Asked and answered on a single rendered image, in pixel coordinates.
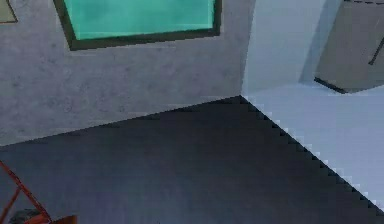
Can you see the red chair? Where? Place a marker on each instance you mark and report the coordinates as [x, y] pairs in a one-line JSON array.
[[25, 196]]

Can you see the beige framed wall picture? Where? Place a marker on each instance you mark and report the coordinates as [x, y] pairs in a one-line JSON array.
[[5, 11]]

